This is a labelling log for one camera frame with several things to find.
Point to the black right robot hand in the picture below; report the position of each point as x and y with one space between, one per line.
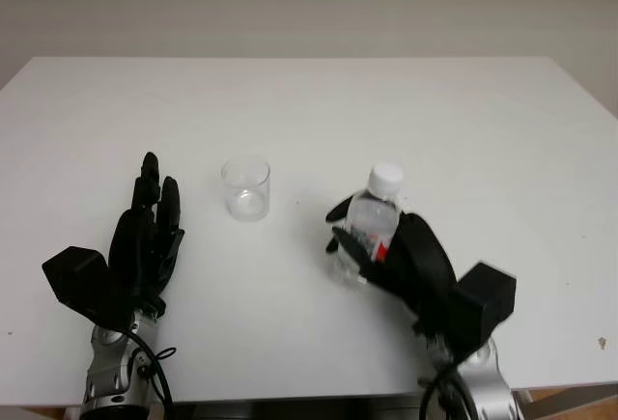
425 270

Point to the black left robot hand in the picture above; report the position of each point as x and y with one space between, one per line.
135 256

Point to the clear plastic water bottle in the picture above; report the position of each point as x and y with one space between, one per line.
374 212

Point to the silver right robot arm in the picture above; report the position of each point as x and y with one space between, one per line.
487 386

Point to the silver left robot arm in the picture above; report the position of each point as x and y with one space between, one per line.
108 372

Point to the clear glass cup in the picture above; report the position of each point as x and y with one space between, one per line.
244 193

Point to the dark robot torso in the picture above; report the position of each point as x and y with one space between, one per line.
299 411

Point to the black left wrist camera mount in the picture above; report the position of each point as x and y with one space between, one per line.
77 280

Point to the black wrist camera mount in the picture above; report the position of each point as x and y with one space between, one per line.
77 280
483 304

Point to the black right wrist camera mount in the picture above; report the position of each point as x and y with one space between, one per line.
483 304

